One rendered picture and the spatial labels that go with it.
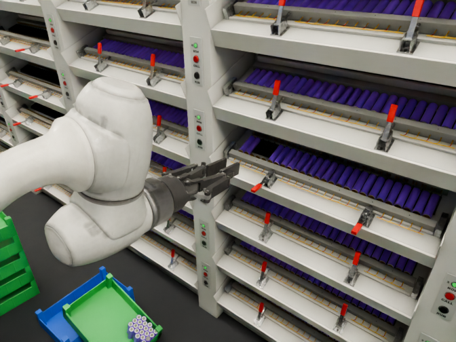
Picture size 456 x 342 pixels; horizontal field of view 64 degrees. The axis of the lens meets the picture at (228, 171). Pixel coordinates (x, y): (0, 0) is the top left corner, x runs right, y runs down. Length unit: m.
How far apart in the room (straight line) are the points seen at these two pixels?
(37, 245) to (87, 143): 1.58
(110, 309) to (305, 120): 1.04
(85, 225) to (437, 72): 0.63
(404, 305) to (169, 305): 0.92
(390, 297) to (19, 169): 0.86
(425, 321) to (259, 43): 0.74
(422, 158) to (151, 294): 1.21
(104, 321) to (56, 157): 1.09
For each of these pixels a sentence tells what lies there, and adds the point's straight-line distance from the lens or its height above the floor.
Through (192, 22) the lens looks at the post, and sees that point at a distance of 0.98.
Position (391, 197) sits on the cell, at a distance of 0.94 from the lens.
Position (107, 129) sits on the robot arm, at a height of 1.03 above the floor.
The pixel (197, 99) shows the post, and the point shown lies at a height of 0.88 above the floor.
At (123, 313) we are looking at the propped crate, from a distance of 1.53.
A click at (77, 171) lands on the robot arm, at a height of 0.99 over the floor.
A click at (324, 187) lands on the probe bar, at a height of 0.72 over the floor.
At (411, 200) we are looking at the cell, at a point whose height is 0.74.
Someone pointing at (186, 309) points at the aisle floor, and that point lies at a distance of 1.57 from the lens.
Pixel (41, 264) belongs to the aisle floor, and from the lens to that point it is 1.92.
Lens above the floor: 1.22
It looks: 31 degrees down
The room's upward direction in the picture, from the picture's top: straight up
